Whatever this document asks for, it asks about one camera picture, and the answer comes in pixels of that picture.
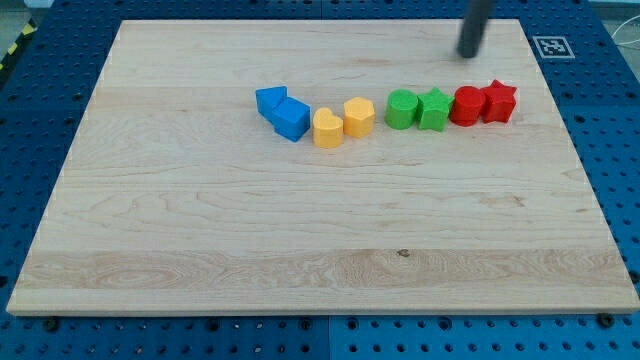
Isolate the blue cube block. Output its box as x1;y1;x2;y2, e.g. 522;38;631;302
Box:
272;97;310;142

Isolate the red cylinder block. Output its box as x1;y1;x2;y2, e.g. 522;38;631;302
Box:
449;86;486;127

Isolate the green star block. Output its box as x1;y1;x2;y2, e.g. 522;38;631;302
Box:
416;87;454;132

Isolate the yellow hexagon block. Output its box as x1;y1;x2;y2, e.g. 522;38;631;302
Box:
343;97;375;138

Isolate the red star block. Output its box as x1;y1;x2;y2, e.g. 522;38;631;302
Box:
481;79;517;123

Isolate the blue triangular prism block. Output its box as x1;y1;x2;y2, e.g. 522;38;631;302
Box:
255;86;287;123

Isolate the light wooden board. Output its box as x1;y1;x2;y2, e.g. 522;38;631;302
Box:
7;19;639;316

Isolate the white cable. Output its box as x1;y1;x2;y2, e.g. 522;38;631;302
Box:
610;14;640;48

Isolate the yellow heart block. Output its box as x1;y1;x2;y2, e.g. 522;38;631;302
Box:
312;107;344;148

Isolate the green cylinder block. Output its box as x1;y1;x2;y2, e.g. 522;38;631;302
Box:
384;89;418;130

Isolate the yellow black hazard tape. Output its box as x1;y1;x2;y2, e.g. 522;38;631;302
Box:
1;18;38;73

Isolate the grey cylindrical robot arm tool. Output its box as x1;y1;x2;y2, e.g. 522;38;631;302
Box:
456;0;495;59

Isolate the white fiducial marker tag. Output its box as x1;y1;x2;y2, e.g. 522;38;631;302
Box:
533;36;575;59

